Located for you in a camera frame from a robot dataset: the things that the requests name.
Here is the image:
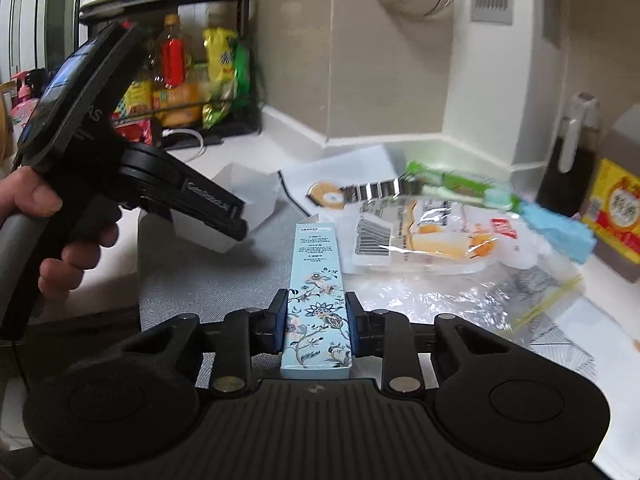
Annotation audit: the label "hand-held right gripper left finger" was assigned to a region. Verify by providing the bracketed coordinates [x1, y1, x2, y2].
[120, 288, 291, 401]

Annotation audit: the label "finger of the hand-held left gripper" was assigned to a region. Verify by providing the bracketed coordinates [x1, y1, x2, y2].
[142, 159, 249, 243]

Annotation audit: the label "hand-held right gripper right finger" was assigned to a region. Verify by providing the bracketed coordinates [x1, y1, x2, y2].
[345, 290, 516, 400]

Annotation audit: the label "translucent white plastic container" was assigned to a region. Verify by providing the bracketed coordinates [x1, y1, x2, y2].
[170, 160, 283, 256]

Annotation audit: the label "blue floral paper box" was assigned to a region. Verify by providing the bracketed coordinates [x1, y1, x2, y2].
[280, 214, 357, 381]

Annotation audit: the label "clear zip bag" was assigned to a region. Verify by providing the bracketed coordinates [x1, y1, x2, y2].
[350, 265, 597, 376]

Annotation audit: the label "person's left hand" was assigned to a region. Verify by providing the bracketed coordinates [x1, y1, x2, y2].
[0, 165, 122, 302]

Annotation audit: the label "red packet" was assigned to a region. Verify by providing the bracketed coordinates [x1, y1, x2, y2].
[111, 110, 155, 147]

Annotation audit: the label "yellow seasoning box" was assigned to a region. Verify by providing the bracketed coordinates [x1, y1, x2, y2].
[121, 79, 154, 117]

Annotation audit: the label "pink pump bottle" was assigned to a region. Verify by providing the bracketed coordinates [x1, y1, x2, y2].
[9, 71, 42, 133]

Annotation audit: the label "orange seasoning packets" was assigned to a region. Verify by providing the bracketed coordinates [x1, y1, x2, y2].
[152, 82, 205, 129]

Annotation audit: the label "oil bottle with red label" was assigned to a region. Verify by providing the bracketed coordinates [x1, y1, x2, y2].
[151, 14, 195, 92]

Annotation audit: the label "clear food bag with barcode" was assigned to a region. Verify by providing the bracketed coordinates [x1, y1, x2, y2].
[349, 199, 533, 277]

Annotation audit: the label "yellow black tape roll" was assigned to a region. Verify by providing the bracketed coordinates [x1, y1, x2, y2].
[307, 180, 347, 209]

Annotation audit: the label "green snack bag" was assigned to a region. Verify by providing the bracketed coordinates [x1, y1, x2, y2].
[231, 42, 252, 107]

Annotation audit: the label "yellow snack bag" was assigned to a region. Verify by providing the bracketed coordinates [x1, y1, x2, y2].
[202, 27, 240, 88]

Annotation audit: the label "white paper sheet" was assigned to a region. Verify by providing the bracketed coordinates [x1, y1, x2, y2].
[277, 144, 416, 213]

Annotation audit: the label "black metal rack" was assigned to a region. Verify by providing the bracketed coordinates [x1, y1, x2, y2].
[77, 0, 263, 148]

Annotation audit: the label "green plastic packet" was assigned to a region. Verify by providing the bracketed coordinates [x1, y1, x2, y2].
[405, 160, 524, 212]

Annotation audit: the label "light blue cloth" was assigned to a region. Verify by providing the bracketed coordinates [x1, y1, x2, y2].
[520, 202, 599, 266]

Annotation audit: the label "dark sauce dispenser bottle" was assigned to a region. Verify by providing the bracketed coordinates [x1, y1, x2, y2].
[536, 91, 603, 218]

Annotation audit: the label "brown jug with yellow label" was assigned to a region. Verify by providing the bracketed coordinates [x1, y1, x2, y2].
[579, 110, 640, 283]

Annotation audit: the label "white cable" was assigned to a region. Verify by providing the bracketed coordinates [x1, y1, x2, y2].
[160, 127, 207, 162]

